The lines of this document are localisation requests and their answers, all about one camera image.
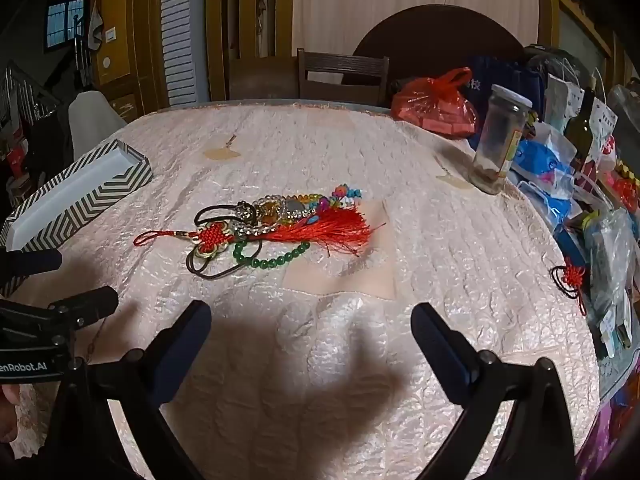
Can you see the red plastic bag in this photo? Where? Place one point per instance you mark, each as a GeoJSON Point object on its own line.
{"type": "Point", "coordinates": [435, 105]}

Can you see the blue plastic packet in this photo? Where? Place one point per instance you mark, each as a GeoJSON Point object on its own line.
{"type": "Point", "coordinates": [542, 160]}

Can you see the wooden chair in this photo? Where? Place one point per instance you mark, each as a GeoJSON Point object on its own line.
{"type": "Point", "coordinates": [345, 80]}

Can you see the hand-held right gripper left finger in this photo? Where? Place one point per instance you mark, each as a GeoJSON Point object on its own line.
{"type": "Point", "coordinates": [192, 330]}

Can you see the small red knot ornament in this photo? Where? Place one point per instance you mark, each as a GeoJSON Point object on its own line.
{"type": "Point", "coordinates": [574, 276]}

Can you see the white light switch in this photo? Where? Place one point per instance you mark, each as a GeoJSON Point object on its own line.
{"type": "Point", "coordinates": [110, 34]}

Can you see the striped cardboard box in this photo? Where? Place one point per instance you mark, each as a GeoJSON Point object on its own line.
{"type": "Point", "coordinates": [75, 195]}

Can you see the dark jacket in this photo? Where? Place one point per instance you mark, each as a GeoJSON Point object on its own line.
{"type": "Point", "coordinates": [47, 140]}

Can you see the window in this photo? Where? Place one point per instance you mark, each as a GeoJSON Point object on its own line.
{"type": "Point", "coordinates": [65, 22]}

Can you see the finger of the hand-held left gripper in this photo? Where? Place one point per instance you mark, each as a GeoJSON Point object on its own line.
{"type": "Point", "coordinates": [30, 262]}
{"type": "Point", "coordinates": [90, 304]}

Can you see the dark blue bag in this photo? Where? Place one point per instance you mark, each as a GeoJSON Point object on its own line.
{"type": "Point", "coordinates": [505, 77]}

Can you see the white covered chair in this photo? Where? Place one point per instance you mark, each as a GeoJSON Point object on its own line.
{"type": "Point", "coordinates": [95, 120]}

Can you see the clear plastic bag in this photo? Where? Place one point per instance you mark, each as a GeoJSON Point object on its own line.
{"type": "Point", "coordinates": [610, 255]}

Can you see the dark wine bottle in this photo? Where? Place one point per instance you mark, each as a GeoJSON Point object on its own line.
{"type": "Point", "coordinates": [580, 130]}

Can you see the white paper bag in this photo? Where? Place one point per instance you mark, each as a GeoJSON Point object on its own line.
{"type": "Point", "coordinates": [562, 102]}

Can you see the metal stair railing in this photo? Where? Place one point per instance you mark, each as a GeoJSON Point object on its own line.
{"type": "Point", "coordinates": [25, 92]}

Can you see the dark round tabletop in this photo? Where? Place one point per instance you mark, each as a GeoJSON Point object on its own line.
{"type": "Point", "coordinates": [435, 40]}

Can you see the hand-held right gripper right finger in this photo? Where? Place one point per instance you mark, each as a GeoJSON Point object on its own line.
{"type": "Point", "coordinates": [435, 340]}

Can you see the person's left hand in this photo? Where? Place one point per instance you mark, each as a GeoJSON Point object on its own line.
{"type": "Point", "coordinates": [7, 420]}

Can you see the white louvered door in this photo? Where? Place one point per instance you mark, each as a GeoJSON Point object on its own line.
{"type": "Point", "coordinates": [184, 35]}

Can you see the red tassel knot ornament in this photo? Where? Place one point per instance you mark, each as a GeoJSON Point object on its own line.
{"type": "Point", "coordinates": [340, 232]}

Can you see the glass jar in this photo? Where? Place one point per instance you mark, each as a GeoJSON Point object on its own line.
{"type": "Point", "coordinates": [497, 135]}

